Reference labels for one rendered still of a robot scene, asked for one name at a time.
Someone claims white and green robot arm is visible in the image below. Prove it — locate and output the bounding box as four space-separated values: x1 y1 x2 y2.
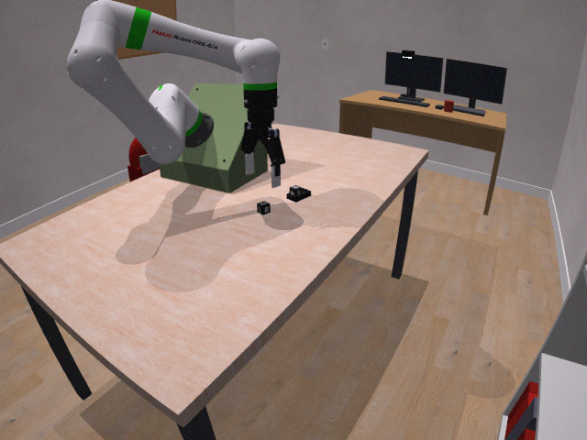
67 0 280 164

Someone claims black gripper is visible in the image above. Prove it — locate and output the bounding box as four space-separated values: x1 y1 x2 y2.
241 108 285 188

